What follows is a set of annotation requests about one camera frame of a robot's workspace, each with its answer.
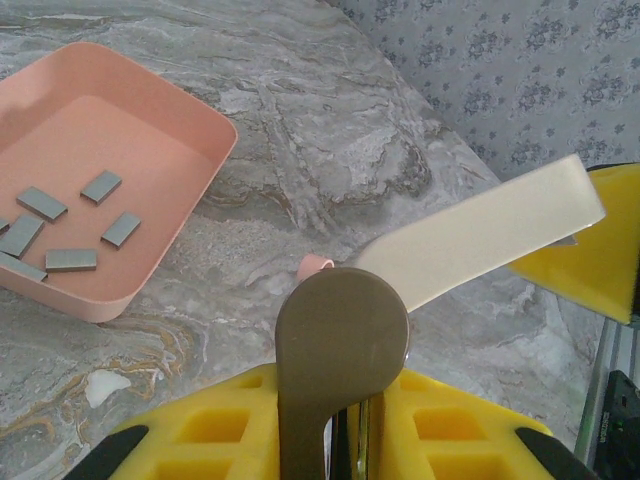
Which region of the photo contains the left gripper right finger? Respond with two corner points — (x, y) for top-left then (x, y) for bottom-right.
(369, 367), (601, 480)

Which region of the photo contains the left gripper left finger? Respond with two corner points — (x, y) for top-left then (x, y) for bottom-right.
(74, 362), (281, 480)

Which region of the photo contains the pink cream stapler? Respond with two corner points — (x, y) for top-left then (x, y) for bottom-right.
(274, 153), (607, 480)

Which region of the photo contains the pink plastic tray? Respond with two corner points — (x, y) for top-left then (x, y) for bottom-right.
(0, 41), (238, 324)

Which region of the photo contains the grey staple strip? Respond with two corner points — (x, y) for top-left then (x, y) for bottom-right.
(0, 251), (49, 283)
(100, 211), (143, 249)
(0, 213), (46, 260)
(15, 186), (69, 224)
(44, 248), (99, 274)
(79, 169), (124, 205)

